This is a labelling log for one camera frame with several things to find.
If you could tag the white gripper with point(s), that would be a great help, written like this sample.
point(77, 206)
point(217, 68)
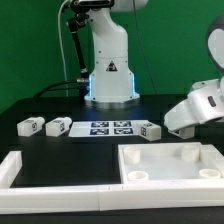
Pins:
point(204, 102)

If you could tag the white square tabletop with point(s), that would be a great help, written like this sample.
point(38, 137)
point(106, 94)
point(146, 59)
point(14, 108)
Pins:
point(139, 163)

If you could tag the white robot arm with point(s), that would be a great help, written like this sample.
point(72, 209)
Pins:
point(112, 83)

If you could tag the white U-shaped obstacle fence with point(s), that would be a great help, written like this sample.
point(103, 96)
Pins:
point(152, 194)

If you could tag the paper sheet with fiducial markers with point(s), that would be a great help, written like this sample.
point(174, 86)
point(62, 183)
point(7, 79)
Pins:
point(104, 128)

